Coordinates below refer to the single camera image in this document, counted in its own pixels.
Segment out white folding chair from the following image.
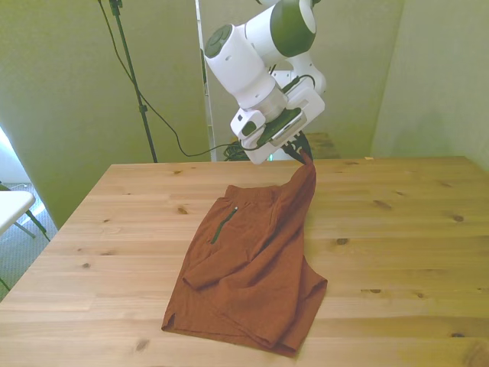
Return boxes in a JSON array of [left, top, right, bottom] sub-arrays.
[[0, 125, 52, 294]]

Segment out rust orange shorts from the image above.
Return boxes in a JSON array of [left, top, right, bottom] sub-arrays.
[[160, 151, 329, 359]]

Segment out dark coiled cable bundle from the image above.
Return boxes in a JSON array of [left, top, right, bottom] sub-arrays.
[[222, 141, 250, 162]]

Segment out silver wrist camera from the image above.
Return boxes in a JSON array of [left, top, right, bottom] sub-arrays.
[[256, 108, 309, 148]]

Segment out white vertical panel strip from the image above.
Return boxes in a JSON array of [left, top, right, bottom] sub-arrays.
[[194, 0, 217, 162]]

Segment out black tripod camera cable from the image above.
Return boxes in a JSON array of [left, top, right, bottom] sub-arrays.
[[96, 0, 245, 158]]

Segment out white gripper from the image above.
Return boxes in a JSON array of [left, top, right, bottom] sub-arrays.
[[230, 81, 326, 166]]

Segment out dark tripod pole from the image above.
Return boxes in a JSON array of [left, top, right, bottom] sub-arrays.
[[108, 0, 159, 164]]

